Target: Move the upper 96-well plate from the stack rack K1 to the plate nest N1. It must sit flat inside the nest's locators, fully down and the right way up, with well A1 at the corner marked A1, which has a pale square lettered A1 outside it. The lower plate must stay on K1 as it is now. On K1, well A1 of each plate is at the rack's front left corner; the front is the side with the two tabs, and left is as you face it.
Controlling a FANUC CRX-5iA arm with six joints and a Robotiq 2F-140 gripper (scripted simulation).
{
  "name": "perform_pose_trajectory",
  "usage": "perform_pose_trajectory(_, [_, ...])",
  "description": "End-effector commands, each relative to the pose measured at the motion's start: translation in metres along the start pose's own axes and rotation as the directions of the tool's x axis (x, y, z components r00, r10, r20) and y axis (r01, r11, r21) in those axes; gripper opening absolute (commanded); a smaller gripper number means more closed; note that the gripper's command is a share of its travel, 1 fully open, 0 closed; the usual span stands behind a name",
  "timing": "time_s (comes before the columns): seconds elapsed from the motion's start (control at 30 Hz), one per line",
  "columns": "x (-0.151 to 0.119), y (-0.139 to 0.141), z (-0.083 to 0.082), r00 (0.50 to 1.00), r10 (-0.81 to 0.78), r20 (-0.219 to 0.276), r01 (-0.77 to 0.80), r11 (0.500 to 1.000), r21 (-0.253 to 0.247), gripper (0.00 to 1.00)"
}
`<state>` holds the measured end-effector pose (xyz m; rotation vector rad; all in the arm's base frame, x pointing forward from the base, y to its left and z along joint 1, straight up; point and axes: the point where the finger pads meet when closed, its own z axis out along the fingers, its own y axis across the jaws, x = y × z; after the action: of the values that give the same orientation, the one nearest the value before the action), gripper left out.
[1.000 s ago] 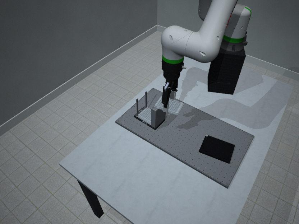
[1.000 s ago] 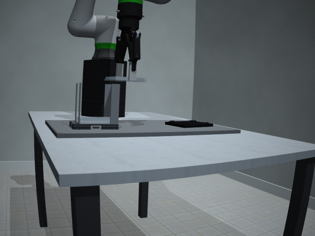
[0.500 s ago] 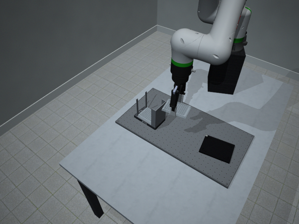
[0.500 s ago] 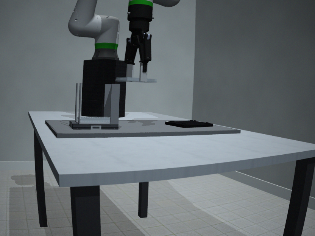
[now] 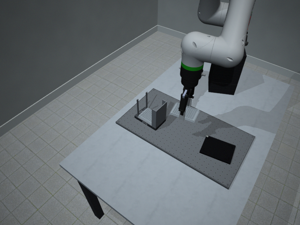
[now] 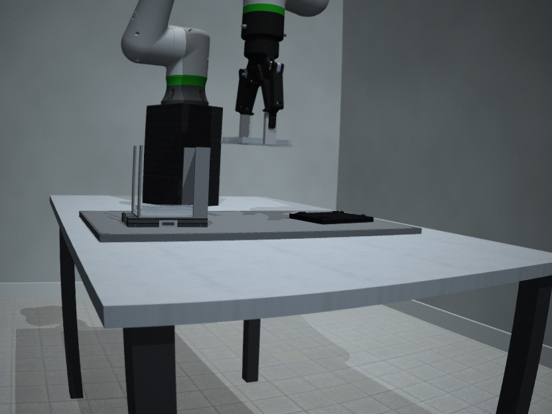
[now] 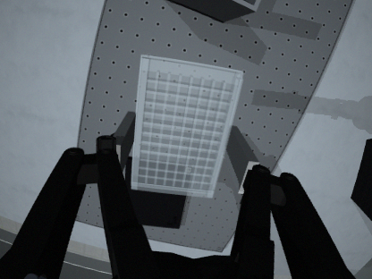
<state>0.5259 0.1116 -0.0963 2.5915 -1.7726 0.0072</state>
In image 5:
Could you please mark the black rectangular frame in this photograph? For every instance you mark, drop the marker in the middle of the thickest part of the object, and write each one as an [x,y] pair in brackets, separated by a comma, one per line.
[217,149]

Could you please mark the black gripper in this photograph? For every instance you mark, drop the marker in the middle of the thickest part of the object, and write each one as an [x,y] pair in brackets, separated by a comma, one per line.
[186,96]

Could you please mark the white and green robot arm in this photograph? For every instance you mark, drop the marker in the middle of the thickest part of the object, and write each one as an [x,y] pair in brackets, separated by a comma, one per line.
[227,50]

